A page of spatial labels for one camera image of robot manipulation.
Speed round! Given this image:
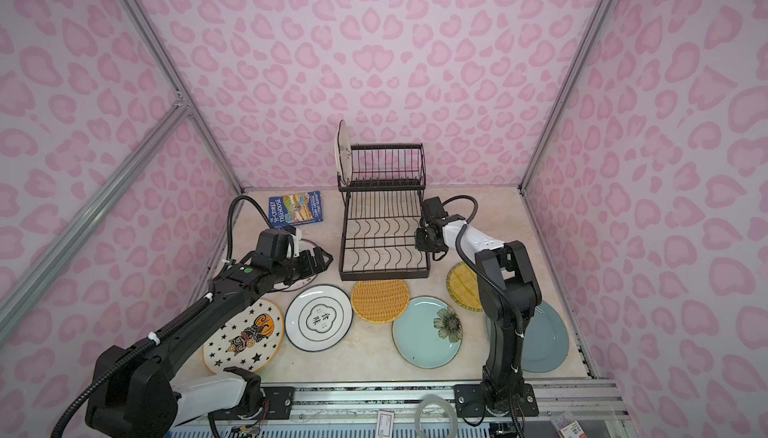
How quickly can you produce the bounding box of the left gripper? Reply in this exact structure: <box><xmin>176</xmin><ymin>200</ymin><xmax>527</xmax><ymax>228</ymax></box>
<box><xmin>273</xmin><ymin>244</ymin><xmax>334</xmax><ymax>285</ymax></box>

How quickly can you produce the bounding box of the orange woven bamboo plate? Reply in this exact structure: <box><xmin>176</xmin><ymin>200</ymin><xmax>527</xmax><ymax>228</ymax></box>
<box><xmin>350</xmin><ymin>280</ymin><xmax>410</xmax><ymax>324</ymax></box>

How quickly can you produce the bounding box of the cream floral plate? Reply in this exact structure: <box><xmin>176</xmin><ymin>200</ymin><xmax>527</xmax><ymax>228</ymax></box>
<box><xmin>334</xmin><ymin>120</ymin><xmax>353</xmax><ymax>187</ymax></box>

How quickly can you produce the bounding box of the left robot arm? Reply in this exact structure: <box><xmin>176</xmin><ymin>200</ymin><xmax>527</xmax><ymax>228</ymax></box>
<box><xmin>76</xmin><ymin>229</ymin><xmax>333</xmax><ymax>437</ymax></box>

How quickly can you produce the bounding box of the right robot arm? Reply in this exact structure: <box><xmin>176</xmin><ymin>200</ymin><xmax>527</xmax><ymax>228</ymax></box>
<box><xmin>415</xmin><ymin>195</ymin><xmax>542</xmax><ymax>416</ymax></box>

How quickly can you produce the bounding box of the white plate orange sunburst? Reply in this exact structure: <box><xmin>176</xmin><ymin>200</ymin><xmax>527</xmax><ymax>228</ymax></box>
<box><xmin>275</xmin><ymin>239</ymin><xmax>333</xmax><ymax>292</ymax></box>

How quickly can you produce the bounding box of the white plate green rim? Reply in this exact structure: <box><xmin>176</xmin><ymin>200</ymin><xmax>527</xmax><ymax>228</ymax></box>
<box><xmin>285</xmin><ymin>285</ymin><xmax>354</xmax><ymax>353</ymax></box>

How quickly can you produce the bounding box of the yellow green woven plate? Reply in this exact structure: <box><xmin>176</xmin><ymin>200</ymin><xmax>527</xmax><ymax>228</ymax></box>
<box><xmin>446</xmin><ymin>263</ymin><xmax>483</xmax><ymax>312</ymax></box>

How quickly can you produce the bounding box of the blue treehouse book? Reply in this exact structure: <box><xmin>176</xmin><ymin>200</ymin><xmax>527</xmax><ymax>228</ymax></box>
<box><xmin>268</xmin><ymin>191</ymin><xmax>323</xmax><ymax>228</ymax></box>

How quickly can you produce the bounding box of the star pattern cartoon plate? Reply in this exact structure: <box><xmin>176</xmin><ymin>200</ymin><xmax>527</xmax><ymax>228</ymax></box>
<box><xmin>202</xmin><ymin>299</ymin><xmax>284</xmax><ymax>374</ymax></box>

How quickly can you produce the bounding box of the mint green flower plate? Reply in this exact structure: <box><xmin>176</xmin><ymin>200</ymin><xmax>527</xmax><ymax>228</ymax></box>
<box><xmin>392</xmin><ymin>296</ymin><xmax>463</xmax><ymax>369</ymax></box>

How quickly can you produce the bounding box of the grey blue plate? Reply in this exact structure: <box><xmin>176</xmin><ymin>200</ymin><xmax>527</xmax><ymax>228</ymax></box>
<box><xmin>521</xmin><ymin>301</ymin><xmax>569</xmax><ymax>373</ymax></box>

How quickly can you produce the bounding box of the black wire dish rack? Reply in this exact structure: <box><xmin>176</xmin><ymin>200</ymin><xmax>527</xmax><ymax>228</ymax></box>
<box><xmin>337</xmin><ymin>143</ymin><xmax>431</xmax><ymax>282</ymax></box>

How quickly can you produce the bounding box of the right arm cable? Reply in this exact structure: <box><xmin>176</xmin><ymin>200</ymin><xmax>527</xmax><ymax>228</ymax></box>
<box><xmin>440</xmin><ymin>194</ymin><xmax>526</xmax><ymax>337</ymax></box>

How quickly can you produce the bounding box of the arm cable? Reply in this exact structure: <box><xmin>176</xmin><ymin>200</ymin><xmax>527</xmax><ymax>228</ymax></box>
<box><xmin>50</xmin><ymin>194</ymin><xmax>274</xmax><ymax>438</ymax></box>
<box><xmin>440</xmin><ymin>194</ymin><xmax>526</xmax><ymax>337</ymax></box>

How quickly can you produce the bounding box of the white cable coil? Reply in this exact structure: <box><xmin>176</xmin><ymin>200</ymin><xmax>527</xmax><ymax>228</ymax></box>
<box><xmin>415</xmin><ymin>395</ymin><xmax>460</xmax><ymax>438</ymax></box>

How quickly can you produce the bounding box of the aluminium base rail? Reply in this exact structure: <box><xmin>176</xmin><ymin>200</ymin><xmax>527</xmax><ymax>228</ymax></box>
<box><xmin>161</xmin><ymin>377</ymin><xmax>637</xmax><ymax>438</ymax></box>

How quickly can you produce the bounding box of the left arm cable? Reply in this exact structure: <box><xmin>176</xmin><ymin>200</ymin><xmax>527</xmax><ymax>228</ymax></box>
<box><xmin>50</xmin><ymin>194</ymin><xmax>274</xmax><ymax>438</ymax></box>

